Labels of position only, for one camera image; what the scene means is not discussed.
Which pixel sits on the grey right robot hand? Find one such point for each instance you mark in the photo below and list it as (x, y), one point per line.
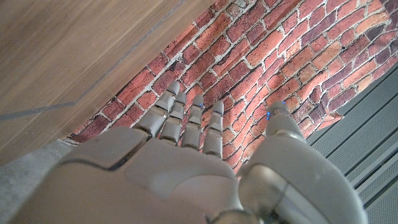
(174, 180)

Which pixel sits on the red brick print backdrop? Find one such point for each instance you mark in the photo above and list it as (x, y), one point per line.
(280, 46)

